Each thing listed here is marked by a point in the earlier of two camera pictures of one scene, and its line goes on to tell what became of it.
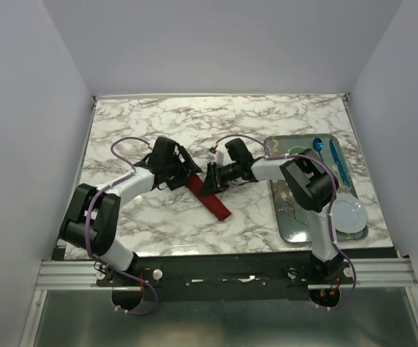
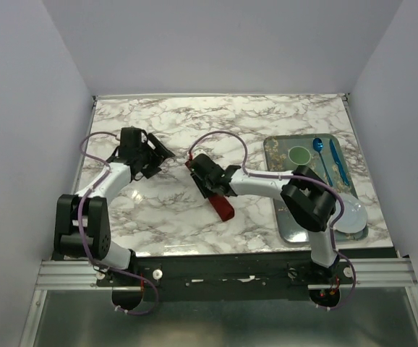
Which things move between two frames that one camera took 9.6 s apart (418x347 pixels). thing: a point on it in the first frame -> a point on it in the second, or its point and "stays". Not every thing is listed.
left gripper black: (188, 165) -> (160, 149)
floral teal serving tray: (292, 217) stays
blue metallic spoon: (318, 145) stays
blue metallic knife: (338, 161) stays
